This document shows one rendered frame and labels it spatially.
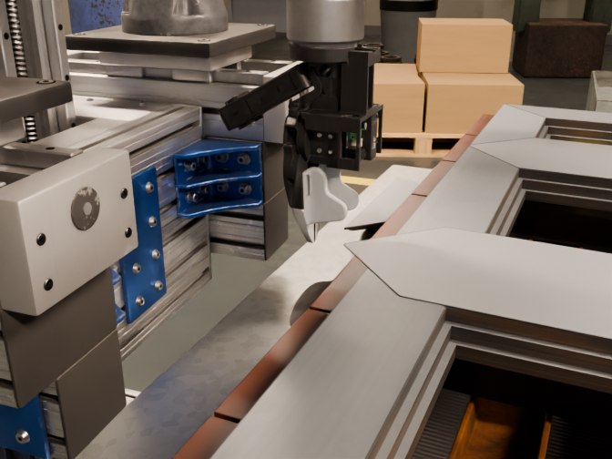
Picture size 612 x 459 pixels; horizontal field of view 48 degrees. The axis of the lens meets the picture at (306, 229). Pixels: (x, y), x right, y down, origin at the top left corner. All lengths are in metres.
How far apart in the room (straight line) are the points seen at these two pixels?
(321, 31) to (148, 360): 1.62
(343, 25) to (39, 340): 0.38
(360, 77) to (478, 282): 0.22
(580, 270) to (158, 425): 0.46
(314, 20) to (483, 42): 3.76
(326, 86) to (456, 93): 3.37
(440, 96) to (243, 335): 3.23
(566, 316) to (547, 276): 0.08
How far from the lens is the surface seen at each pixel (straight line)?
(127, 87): 1.04
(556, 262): 0.74
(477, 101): 4.08
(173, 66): 0.99
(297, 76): 0.69
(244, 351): 0.88
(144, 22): 0.99
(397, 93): 4.01
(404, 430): 0.52
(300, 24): 0.67
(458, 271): 0.69
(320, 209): 0.72
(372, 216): 1.19
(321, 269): 1.09
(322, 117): 0.67
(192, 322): 2.32
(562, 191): 1.03
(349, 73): 0.67
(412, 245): 0.74
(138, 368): 2.13
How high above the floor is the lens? 1.15
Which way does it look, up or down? 23 degrees down
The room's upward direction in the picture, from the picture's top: straight up
